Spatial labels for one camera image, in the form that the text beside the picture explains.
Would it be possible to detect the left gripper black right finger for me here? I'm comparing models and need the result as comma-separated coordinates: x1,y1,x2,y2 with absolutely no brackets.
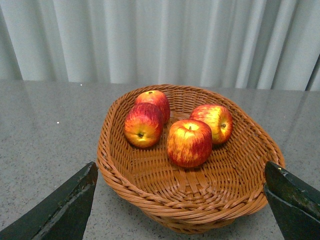
263,161,320,240

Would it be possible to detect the left brown wicker basket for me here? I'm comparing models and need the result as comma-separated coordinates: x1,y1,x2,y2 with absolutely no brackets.
97,84,286,234

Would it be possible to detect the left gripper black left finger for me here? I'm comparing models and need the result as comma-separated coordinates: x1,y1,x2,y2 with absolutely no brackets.
0,161,98,240

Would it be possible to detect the white pleated curtain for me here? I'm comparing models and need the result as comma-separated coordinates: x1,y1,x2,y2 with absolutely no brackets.
0,0,320,91

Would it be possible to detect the red apple front in basket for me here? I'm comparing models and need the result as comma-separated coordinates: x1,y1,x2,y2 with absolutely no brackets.
123,102,164,148

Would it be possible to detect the red apple back in basket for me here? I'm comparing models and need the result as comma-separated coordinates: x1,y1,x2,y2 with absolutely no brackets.
135,90,171,124

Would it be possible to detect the red apple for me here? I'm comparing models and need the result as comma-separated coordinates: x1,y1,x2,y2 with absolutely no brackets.
123,102,164,148
166,119,213,168
189,104,233,145
135,90,171,124

